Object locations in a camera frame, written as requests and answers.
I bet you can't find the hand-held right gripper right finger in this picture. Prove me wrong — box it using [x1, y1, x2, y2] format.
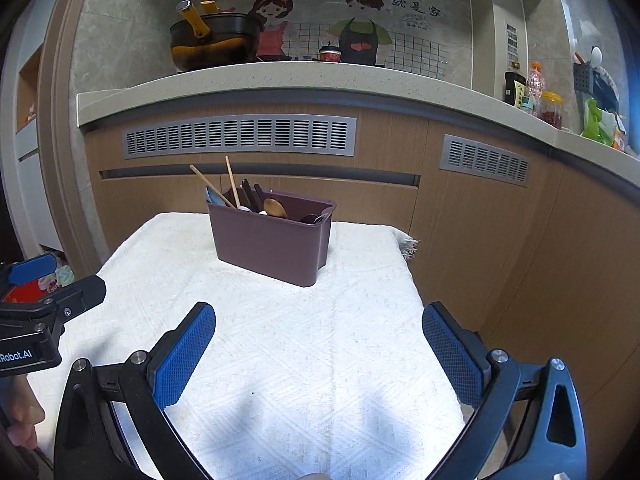
[421, 301, 588, 480]

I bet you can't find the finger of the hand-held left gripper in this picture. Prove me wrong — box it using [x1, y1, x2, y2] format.
[42, 274, 107, 333]
[0, 253, 58, 287]

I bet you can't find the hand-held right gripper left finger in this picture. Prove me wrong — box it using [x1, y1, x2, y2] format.
[52, 301, 217, 480]

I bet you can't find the maroon plastic utensil holder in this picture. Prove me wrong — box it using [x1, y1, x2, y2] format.
[206, 187, 337, 288]

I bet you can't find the person's left hand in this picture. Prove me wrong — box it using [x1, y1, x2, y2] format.
[6, 376, 46, 450]

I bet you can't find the white textured cloth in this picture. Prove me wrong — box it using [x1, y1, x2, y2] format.
[25, 211, 473, 480]

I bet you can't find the short grey vent grille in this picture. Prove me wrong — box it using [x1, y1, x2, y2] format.
[440, 135, 532, 187]

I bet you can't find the wooden kitchen cabinet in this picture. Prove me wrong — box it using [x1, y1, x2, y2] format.
[82, 105, 640, 480]

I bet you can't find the long grey vent grille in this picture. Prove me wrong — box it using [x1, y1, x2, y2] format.
[122, 116, 358, 160]

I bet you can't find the yellow lidded jar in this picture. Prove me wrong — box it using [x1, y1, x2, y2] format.
[537, 91, 565, 128]

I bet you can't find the green plastic bag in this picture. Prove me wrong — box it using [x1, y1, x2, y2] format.
[580, 97, 628, 151]

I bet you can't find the dark sauce bottle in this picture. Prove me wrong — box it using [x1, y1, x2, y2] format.
[504, 71, 527, 107]

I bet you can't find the clear bottle orange cap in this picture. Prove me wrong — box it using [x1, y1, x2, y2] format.
[527, 61, 545, 106]

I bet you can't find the black wok yellow handle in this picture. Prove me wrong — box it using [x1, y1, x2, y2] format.
[169, 0, 262, 72]

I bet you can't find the grey wall utensil rack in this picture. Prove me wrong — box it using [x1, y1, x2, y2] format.
[572, 47, 607, 93]

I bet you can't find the cartoon wall sticker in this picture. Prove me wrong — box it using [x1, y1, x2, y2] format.
[250, 0, 448, 78]

